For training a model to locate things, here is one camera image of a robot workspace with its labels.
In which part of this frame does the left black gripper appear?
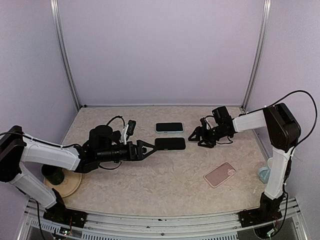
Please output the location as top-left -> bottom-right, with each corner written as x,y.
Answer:
96,139 -> 158,163

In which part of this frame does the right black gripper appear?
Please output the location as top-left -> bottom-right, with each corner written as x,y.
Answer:
189,124 -> 229,148

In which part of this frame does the black phone case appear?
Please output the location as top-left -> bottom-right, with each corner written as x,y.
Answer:
154,137 -> 187,152

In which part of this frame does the black phone silver edge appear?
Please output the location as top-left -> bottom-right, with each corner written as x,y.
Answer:
156,138 -> 185,150

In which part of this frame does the light blue phone case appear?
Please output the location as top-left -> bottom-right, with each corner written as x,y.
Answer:
155,122 -> 185,135

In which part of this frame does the black phone teal edge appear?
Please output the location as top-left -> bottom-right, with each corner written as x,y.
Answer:
156,122 -> 183,133

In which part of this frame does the pink phone case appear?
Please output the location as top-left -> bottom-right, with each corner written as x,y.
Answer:
204,162 -> 237,188

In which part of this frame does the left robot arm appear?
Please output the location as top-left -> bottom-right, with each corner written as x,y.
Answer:
0,120 -> 157,223

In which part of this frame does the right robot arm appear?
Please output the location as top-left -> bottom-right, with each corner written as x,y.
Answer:
188,99 -> 303,222

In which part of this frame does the light blue mug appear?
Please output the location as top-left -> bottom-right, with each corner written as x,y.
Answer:
257,160 -> 271,184

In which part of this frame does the beige round plate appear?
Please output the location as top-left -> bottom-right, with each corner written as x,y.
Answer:
43,172 -> 82,198

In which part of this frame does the dark green mug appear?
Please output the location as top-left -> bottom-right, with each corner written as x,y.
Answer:
41,164 -> 65,186

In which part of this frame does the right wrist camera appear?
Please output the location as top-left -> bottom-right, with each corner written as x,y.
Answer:
200,117 -> 212,130

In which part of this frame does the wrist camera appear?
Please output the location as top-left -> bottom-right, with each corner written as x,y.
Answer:
120,120 -> 137,145
200,117 -> 212,130

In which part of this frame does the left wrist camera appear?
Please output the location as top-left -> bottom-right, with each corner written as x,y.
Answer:
120,120 -> 137,145

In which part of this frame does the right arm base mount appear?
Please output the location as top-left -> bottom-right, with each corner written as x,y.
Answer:
238,208 -> 282,228

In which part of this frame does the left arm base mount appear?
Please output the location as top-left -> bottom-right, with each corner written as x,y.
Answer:
43,207 -> 88,228

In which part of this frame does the front aluminium rail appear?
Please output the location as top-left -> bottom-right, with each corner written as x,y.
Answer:
17,197 -> 308,240

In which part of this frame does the right aluminium frame post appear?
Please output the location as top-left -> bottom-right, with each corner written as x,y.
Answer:
241,0 -> 272,110

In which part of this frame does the aluminium frame post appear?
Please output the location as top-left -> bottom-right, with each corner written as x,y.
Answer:
241,0 -> 272,110
50,0 -> 82,111

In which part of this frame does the left aluminium frame post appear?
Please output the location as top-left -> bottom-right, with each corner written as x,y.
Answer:
50,0 -> 82,111

